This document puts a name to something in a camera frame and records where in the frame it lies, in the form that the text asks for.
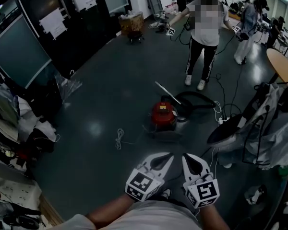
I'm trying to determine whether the black chair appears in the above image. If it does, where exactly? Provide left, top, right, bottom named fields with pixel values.
left=206, top=81, right=288, bottom=167

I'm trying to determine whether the white power cable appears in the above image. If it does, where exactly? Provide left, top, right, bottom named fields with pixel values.
left=213, top=100, right=223, bottom=120

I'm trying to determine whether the person's white shirt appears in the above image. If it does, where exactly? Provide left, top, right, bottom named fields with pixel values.
left=45, top=199, right=204, bottom=230

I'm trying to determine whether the black wheeled stool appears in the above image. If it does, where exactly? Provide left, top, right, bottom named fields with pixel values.
left=126, top=31, right=145, bottom=45

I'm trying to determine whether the transparent umbrella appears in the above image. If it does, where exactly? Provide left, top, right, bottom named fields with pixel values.
left=54, top=69, right=84, bottom=105

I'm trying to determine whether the black cabinet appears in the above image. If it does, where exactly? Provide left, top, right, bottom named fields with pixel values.
left=176, top=0, right=191, bottom=12

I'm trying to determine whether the red vacuum cleaner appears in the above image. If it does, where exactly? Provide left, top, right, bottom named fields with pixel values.
left=144, top=94, right=183, bottom=142

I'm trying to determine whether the person's right forearm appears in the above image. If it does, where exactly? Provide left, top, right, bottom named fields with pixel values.
left=198, top=203, right=231, bottom=230

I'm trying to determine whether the black floor cable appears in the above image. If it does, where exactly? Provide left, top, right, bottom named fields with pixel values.
left=215, top=63, right=245, bottom=119

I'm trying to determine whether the round wooden table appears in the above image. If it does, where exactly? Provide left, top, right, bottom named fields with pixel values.
left=265, top=47, right=288, bottom=84

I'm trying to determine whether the grey folded cart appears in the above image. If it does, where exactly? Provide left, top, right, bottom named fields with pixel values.
left=145, top=0, right=164, bottom=19

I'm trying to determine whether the white and black device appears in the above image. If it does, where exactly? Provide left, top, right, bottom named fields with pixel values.
left=244, top=184, right=267, bottom=206

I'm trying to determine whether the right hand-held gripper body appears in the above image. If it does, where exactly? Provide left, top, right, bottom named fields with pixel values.
left=182, top=167, right=221, bottom=209

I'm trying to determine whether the wooden board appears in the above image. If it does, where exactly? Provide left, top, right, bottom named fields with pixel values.
left=39, top=193, right=65, bottom=227

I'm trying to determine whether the white shelf board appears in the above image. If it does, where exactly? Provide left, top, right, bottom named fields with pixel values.
left=0, top=173, right=43, bottom=216

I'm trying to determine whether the person's left forearm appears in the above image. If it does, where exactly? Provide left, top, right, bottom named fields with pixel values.
left=85, top=192, right=136, bottom=226

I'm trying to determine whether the pile of clothes and bags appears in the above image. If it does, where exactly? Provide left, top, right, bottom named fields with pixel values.
left=0, top=70, right=62, bottom=173

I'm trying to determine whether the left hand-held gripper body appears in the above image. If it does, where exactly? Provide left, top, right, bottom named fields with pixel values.
left=124, top=163, right=165, bottom=202

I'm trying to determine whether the white power strip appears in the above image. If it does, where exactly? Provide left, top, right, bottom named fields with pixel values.
left=217, top=116, right=231, bottom=126

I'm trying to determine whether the black vacuum hose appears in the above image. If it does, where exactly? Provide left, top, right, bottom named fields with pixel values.
left=174, top=91, right=217, bottom=122

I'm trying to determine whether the grey jacket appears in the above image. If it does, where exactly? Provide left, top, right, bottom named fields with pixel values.
left=240, top=82, right=288, bottom=170

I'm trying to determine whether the white coiled cord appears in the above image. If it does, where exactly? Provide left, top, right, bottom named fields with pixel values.
left=114, top=127, right=137, bottom=151

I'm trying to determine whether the patterned brown box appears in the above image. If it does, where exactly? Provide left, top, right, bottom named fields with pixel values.
left=118, top=11, right=145, bottom=36

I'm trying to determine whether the metal vacuum tube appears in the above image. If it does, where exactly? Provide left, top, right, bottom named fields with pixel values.
left=155, top=80, right=182, bottom=105

